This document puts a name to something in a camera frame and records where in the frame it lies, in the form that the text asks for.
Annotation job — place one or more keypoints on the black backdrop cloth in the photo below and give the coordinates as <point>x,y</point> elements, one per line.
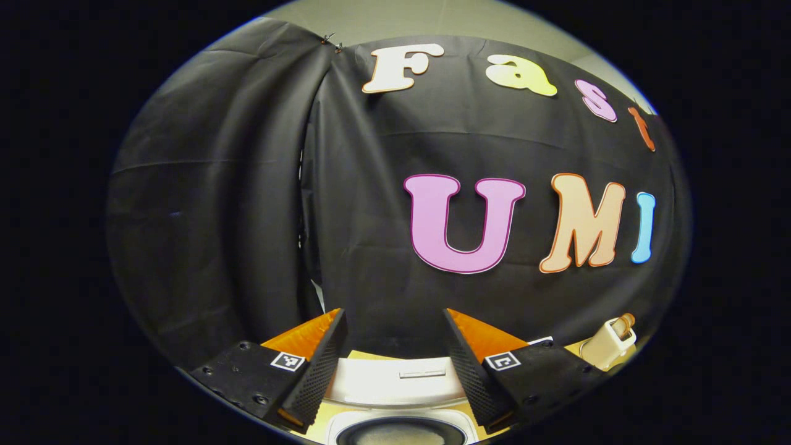
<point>216,216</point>

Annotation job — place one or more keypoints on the toasted bread slices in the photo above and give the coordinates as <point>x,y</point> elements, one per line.
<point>627,321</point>

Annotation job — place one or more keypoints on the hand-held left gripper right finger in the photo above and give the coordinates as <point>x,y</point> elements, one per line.
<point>466,371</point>

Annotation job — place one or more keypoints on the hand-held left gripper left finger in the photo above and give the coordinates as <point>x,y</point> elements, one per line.
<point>321,371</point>

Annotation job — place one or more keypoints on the white toaster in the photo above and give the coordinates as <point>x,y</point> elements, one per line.
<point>605,346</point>

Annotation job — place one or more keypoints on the white rice cooker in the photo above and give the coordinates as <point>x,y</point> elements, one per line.
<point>395,383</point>

